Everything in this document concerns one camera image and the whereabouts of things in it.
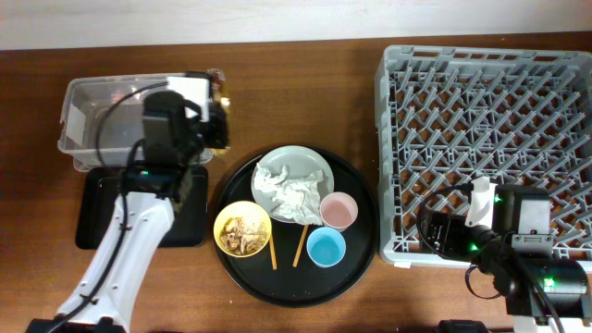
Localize wooden chopstick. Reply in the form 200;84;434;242
268;233;278;271
292;225;309;267

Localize yellow bowl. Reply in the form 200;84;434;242
213;201;272;258

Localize white napkin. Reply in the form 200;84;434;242
253;164;324;226

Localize pink cup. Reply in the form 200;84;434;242
320;191;358;232

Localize right wooden chopstick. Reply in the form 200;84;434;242
292;225;309;267

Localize grey dishwasher rack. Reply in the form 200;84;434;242
375;45;591;268

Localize left wooden chopstick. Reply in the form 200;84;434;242
268;233;278;271

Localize grey plate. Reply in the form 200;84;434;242
251;145;335;224

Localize food scraps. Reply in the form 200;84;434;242
219;217;268;256

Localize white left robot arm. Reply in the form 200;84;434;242
27;68;229;332

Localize black rectangular tray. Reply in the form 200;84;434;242
75;166;208;250

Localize clear plastic waste bin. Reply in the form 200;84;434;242
57;73;185;172

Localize brown snack wrapper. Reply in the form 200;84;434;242
206;68;230;112

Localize blue cup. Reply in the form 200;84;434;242
306;227;347;268

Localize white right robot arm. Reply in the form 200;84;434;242
418;211;591;332

